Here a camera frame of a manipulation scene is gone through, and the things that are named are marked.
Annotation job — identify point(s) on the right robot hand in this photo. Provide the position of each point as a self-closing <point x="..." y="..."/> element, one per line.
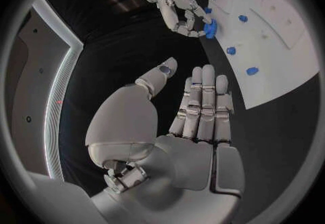
<point x="186" y="15"/>

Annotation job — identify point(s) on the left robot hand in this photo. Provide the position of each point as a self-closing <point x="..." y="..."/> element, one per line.
<point x="177" y="159"/>

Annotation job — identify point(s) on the blue gear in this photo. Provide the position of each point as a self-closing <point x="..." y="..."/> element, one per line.
<point x="210" y="29"/>

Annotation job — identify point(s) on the white task board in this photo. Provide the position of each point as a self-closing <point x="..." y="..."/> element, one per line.
<point x="264" y="30"/>

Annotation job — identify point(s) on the blue peg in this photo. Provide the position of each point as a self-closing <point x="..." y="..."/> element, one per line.
<point x="207" y="10"/>

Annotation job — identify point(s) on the blue plug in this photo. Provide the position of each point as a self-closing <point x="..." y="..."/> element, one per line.
<point x="243" y="18"/>

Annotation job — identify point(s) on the blue short cylinder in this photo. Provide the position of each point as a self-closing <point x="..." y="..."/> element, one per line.
<point x="252" y="71"/>
<point x="231" y="51"/>

